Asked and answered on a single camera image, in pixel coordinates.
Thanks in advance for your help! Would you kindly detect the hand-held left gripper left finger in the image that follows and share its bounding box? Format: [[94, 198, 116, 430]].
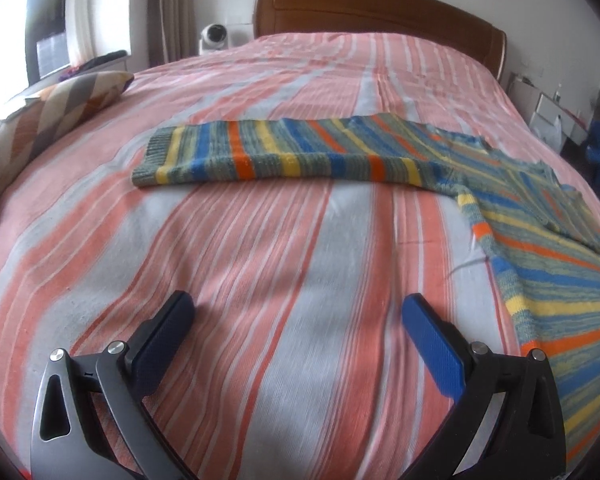
[[30, 290, 197, 480]]

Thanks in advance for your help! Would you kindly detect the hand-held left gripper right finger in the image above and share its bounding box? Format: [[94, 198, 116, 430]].
[[401, 293, 567, 480]]

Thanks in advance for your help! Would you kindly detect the striped knit sweater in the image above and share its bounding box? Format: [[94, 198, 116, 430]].
[[131, 112, 600, 466]]

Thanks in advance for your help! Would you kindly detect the dark clothes pile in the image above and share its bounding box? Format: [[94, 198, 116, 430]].
[[60, 50, 129, 73]]

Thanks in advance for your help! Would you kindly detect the pink striped bedspread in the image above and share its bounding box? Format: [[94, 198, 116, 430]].
[[0, 31, 600, 480]]

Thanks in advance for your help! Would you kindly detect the diamond pattern pillow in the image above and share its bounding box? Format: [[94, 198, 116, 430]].
[[0, 71, 135, 206]]

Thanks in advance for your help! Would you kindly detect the white bedside cabinet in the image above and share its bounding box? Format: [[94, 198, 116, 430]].
[[510, 72, 593, 146]]

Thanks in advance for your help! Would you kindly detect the brown curtain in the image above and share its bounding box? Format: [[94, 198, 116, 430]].
[[147, 0, 183, 66]]

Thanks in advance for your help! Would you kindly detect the wooden headboard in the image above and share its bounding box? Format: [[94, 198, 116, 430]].
[[253, 0, 508, 83]]

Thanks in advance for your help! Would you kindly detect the white sheer curtain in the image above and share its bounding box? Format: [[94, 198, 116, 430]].
[[65, 0, 98, 63]]

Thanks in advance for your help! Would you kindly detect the window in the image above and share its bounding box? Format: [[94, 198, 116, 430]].
[[0, 0, 71, 106]]

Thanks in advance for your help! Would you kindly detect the white security camera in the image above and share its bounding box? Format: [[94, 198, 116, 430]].
[[197, 23, 228, 54]]

